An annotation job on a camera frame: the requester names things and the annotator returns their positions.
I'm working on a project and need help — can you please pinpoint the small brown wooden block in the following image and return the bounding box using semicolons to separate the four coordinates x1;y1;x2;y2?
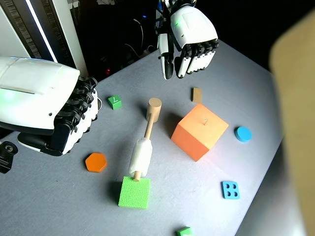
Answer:
191;87;203;103

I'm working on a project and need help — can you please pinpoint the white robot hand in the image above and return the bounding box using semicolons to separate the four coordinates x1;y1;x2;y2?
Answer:
155;4;220;80
0;56;99;157

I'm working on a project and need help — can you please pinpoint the blue square four-hole block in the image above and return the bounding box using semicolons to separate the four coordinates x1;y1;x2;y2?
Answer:
220;181;241;200

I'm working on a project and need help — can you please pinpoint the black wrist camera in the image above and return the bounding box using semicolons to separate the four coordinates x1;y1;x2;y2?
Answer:
0;141;19;175

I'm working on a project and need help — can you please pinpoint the plain green block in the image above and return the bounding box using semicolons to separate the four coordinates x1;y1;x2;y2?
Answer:
175;226;195;236

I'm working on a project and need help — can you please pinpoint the white background cable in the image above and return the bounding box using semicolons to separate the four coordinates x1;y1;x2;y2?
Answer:
132;18;145;47

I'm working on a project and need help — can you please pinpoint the small green cube white mark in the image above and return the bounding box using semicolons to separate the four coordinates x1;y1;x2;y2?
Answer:
107;95;123;110

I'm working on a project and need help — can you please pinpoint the wooden mallet with white wrap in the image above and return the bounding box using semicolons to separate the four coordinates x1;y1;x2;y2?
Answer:
128;97;162;182

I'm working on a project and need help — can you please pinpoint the green textured square block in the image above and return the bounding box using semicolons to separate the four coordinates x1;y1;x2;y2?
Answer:
118;176;151;210

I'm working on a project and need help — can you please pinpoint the large orange cube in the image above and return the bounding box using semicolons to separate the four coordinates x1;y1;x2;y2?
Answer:
170;103;229;162

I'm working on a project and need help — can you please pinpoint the white pillar with light strip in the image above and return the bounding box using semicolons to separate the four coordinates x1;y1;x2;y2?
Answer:
0;0;89;76

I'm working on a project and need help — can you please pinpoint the orange hexagon block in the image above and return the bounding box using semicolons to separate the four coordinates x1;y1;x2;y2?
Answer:
85;152;108;174

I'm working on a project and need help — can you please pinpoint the grey table cloth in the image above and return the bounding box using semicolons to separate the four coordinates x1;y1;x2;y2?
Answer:
0;31;296;236

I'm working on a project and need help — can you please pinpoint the blue round disc block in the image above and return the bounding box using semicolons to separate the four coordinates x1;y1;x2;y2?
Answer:
234;126;253;143

